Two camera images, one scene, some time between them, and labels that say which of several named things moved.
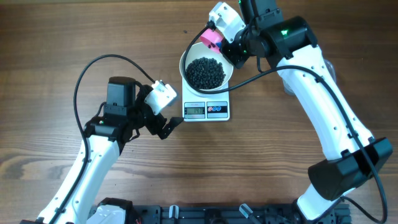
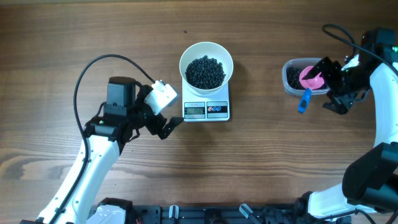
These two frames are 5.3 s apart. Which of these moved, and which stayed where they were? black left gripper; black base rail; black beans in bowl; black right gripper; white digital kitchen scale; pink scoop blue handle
Moved: black right gripper; pink scoop blue handle
Stayed: black base rail; black left gripper; black beans in bowl; white digital kitchen scale
